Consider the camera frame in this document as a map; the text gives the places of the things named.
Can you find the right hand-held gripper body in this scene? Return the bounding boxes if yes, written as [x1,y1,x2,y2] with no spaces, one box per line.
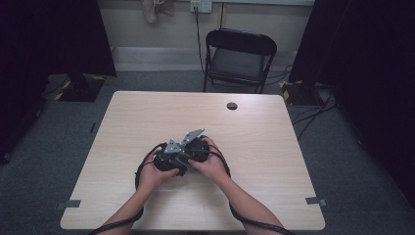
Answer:
[180,127,211,165]

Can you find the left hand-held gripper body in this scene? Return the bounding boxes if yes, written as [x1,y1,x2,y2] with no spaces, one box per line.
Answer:
[153,139,189,173]

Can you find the person's left hand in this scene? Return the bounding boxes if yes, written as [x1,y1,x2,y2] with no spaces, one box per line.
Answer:
[136,148,181,197]

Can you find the person's right hand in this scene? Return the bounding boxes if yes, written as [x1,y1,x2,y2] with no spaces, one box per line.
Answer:
[187,136,231,188]

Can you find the black folding chair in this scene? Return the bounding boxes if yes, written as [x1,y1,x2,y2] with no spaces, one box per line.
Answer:
[203,27,278,95]

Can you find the grey tape strip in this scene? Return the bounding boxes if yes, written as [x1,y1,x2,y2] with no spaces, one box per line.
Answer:
[304,196,329,207]
[55,199,82,212]

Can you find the black stand base yellow tape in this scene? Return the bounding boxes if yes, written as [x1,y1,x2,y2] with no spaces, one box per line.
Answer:
[54,72,108,103]
[278,79,325,107]

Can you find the beige hanging cloth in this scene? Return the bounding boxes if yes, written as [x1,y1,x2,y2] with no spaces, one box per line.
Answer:
[140,0,176,24]

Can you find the black curtain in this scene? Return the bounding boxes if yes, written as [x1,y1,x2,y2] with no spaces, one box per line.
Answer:
[0,0,118,165]
[288,0,415,211]

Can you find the right hand-held gripper cable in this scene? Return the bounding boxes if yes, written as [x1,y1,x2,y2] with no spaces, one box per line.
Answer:
[205,142,298,235]

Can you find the black wall socket cable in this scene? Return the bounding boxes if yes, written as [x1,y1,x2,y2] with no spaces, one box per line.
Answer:
[194,7,207,74]

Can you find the black floor cables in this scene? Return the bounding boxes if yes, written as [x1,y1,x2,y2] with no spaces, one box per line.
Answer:
[291,87,339,142]

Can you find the white wall socket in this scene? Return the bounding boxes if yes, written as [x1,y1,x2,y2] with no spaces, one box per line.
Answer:
[190,0,213,15]

